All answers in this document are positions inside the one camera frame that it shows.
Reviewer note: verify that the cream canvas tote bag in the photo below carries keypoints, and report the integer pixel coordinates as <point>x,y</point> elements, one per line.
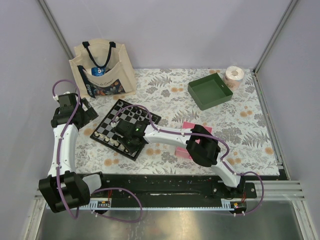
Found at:
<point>119,78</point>

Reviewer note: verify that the green plastic tray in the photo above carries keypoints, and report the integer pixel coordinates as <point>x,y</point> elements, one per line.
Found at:
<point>209,91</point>

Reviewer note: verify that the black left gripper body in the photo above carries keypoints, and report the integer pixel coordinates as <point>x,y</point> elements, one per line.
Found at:
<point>87,116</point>

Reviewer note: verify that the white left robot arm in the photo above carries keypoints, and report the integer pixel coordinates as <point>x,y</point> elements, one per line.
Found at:
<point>63,188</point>

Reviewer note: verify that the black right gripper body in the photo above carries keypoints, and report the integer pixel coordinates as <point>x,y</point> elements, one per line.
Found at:
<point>131,147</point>

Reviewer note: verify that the blue white packet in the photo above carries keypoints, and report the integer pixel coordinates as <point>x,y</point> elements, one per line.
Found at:
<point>97,72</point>

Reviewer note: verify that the black white chess board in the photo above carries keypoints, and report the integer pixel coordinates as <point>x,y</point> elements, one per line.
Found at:
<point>112,132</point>

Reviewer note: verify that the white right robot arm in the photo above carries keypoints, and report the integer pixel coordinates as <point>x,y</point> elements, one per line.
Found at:
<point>201,145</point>

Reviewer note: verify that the floral table cloth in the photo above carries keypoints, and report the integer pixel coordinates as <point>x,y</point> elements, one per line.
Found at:
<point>239,122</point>

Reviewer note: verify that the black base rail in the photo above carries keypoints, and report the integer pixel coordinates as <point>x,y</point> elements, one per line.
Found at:
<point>136,186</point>

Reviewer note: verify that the pink plastic tray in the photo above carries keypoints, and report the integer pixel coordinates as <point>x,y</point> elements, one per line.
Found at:
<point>182,152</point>

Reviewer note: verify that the toilet paper roll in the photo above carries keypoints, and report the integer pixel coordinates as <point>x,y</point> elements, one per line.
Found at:
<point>233,77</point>

